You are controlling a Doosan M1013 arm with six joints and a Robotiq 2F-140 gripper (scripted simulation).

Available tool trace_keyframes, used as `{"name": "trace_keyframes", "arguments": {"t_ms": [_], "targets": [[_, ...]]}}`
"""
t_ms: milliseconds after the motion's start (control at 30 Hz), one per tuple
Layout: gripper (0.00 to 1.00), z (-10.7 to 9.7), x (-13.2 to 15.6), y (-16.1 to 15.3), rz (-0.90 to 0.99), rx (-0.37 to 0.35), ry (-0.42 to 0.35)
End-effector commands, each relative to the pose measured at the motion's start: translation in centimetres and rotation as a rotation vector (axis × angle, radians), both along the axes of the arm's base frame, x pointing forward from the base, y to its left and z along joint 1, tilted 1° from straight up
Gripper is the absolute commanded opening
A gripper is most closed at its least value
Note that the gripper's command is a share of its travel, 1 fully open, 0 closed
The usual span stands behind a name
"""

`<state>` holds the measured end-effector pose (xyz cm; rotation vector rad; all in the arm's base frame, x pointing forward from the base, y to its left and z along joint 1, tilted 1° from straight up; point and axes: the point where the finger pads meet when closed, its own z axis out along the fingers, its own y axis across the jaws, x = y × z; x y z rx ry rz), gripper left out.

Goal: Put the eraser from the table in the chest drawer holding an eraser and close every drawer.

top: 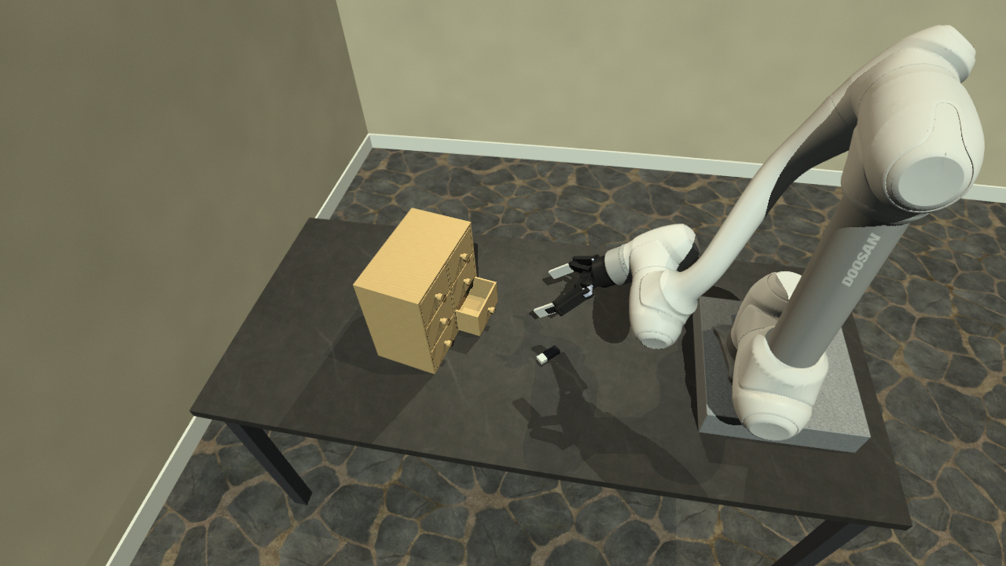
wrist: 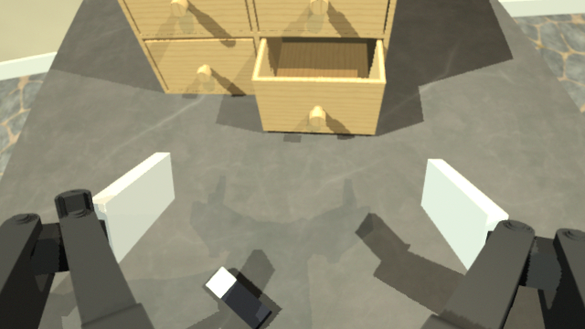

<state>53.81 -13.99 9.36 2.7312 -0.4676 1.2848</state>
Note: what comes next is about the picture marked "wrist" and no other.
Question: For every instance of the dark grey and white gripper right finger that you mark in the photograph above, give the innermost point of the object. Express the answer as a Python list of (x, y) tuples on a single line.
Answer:
[(511, 256)]

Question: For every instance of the tan wooden chest of drawers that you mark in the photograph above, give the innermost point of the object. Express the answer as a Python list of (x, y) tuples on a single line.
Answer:
[(255, 32)]

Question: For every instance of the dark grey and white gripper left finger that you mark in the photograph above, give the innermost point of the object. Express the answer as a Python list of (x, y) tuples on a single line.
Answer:
[(120, 214)]

